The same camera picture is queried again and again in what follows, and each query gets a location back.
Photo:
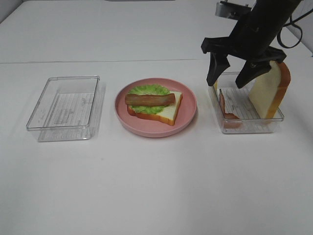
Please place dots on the left clear plastic tray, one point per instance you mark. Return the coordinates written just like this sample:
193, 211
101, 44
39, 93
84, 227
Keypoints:
68, 109

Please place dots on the bacon strip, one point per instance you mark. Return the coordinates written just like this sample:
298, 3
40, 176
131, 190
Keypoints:
149, 100
231, 120

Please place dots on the green lettuce leaf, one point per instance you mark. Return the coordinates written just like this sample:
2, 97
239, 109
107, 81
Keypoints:
154, 89

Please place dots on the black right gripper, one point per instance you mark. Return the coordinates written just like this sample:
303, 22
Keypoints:
250, 40

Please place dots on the clear plastic tray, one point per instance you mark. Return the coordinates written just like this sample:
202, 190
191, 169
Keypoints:
238, 103
68, 109

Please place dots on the bread slice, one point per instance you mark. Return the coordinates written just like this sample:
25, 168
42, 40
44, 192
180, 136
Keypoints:
165, 114
269, 90

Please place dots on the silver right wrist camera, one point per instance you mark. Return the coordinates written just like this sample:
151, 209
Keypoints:
230, 10

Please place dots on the yellow cheese slice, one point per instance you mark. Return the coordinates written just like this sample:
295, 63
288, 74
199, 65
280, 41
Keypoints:
215, 86

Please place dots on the pink round plate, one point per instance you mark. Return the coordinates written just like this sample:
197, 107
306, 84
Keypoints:
154, 128

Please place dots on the right clear plastic tray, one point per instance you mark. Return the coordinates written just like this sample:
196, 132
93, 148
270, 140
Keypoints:
238, 103

